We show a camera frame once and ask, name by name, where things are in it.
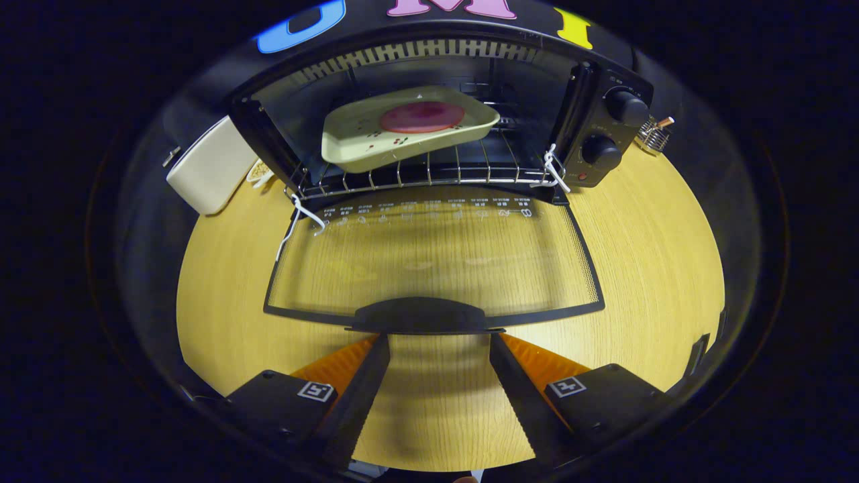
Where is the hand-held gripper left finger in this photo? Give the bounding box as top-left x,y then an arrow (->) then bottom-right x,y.
218,333 -> 391,474

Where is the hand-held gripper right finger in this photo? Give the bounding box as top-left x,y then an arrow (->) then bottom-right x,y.
489,332 -> 674,470

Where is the cream square plate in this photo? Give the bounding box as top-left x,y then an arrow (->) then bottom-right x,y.
321,85 -> 501,174

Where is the pink ham slice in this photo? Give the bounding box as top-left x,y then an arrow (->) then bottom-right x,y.
380,101 -> 465,133

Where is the black toaster oven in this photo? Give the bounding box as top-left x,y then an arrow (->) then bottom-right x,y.
228,20 -> 655,336

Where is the white pop-up toaster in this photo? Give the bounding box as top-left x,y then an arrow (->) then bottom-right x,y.
166,115 -> 259,215

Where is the small white dish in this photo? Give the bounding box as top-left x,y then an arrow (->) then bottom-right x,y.
246,159 -> 276,189

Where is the white string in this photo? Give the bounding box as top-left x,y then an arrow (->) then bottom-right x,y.
275,190 -> 326,262
540,144 -> 571,194

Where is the wire utensil holder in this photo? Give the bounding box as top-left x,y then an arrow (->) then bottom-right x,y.
636,115 -> 675,154

